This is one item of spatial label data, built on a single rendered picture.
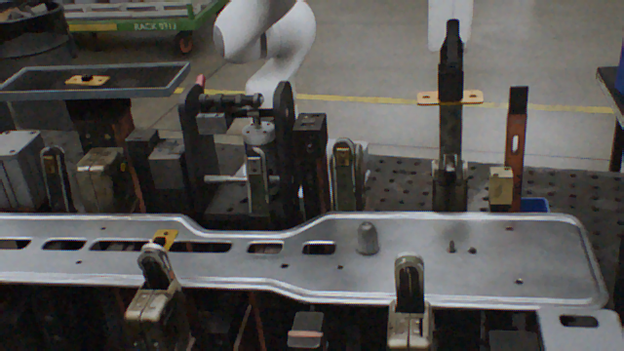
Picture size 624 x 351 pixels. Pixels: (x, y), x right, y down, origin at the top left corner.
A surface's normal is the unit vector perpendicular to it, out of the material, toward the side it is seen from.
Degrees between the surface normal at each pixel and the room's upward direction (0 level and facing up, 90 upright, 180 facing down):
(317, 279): 0
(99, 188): 90
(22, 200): 90
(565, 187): 0
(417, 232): 0
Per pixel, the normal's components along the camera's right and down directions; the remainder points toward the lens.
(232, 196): -0.10, -0.86
